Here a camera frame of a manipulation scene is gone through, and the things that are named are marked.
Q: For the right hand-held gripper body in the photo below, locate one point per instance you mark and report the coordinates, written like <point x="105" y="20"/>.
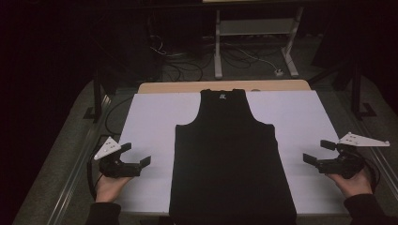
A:
<point x="344" y="165"/>

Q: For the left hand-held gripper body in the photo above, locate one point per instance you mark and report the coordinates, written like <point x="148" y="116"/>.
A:
<point x="120" y="170"/>

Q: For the black tank top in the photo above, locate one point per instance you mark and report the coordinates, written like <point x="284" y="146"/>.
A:
<point x="225" y="156"/>

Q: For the person's left hand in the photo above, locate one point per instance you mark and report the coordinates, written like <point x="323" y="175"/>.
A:
<point x="109" y="187"/>

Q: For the person's right hand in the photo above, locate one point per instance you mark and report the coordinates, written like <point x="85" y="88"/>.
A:
<point x="356" y="186"/>

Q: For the white table cover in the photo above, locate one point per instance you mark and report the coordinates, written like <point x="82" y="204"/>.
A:
<point x="150" y="125"/>

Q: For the black metal stand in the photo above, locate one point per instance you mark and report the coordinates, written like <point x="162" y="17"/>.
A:
<point x="97" y="93"/>
<point x="356" y="90"/>

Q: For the aluminium rail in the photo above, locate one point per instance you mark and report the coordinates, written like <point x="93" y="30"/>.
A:
<point x="380" y="165"/>
<point x="78" y="175"/>

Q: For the white metal desk frame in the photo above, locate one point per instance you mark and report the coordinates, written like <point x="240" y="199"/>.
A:
<point x="256" y="27"/>

